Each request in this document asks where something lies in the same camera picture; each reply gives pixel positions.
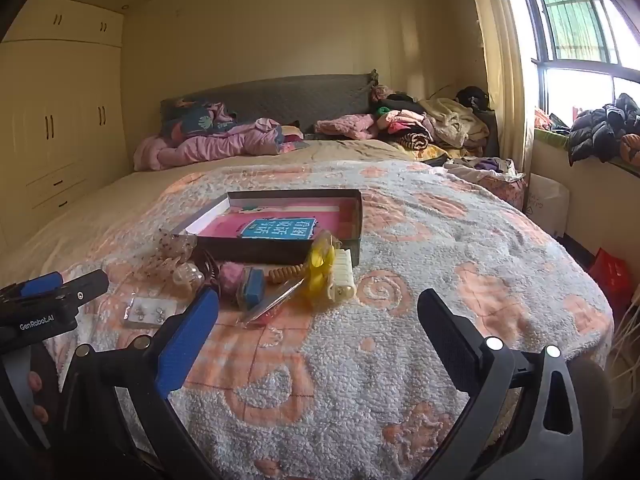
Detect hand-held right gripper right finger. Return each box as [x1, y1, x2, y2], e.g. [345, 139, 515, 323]
[416, 287, 587, 480]

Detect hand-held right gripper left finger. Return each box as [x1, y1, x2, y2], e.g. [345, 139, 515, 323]
[55, 287, 222, 480]

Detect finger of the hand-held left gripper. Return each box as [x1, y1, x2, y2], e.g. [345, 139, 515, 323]
[0, 270, 66, 307]
[30, 268, 110, 313]

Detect dark red hair comb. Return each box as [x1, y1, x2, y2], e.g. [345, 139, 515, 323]
[197, 251, 222, 291]

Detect blue hair clip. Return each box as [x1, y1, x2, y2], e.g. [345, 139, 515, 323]
[235, 265, 307, 329]

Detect shallow cardboard box pink bottom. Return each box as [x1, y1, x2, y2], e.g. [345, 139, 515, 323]
[170, 188, 364, 268]

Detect yellow tape rolls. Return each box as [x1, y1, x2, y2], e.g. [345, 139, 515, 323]
[303, 230, 347, 307]

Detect person's left hand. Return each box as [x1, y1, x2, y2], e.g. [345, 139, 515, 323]
[27, 369, 51, 426]

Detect earrings on clear card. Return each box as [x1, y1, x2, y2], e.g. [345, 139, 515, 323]
[122, 295, 179, 329]

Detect bed with beige sheet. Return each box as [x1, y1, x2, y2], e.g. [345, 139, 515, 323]
[0, 137, 617, 480]

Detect white hair clip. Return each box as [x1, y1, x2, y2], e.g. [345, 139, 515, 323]
[324, 248, 357, 303]

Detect white paper bag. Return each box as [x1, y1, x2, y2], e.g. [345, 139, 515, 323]
[524, 172, 571, 237]

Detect cream built-in wardrobe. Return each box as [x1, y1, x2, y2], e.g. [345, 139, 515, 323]
[0, 0, 135, 242]

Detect crumpled clothes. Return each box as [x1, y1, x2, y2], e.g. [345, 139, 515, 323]
[442, 156, 527, 184]

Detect red bag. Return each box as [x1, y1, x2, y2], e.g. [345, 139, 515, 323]
[587, 247, 634, 313]

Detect pink quilt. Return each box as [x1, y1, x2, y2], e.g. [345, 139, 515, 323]
[133, 116, 302, 172]

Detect dark blue patterned pillow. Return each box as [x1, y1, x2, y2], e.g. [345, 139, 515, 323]
[160, 99, 237, 137]

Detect pile of clothes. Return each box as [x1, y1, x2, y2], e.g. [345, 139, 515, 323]
[369, 84, 499, 162]

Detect colourful folded cloth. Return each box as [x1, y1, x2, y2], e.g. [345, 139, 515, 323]
[277, 125, 312, 155]

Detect pink knitted garment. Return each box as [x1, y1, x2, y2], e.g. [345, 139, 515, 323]
[314, 113, 382, 141]

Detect black bag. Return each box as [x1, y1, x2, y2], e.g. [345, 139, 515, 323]
[454, 85, 494, 112]

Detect black puffer jacket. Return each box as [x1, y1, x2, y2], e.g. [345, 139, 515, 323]
[567, 92, 640, 165]

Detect grey quilted headboard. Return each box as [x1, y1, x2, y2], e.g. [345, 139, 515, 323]
[159, 73, 377, 133]

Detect cream curtain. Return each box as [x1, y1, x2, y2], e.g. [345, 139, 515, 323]
[461, 0, 540, 173]

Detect window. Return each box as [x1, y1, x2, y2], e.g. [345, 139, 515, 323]
[504, 0, 640, 128]

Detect pink pompom hair tie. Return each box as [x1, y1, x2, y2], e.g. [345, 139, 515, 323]
[218, 261, 246, 297]

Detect wooden spiral hair tie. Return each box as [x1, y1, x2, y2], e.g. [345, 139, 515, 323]
[267, 264, 307, 284]

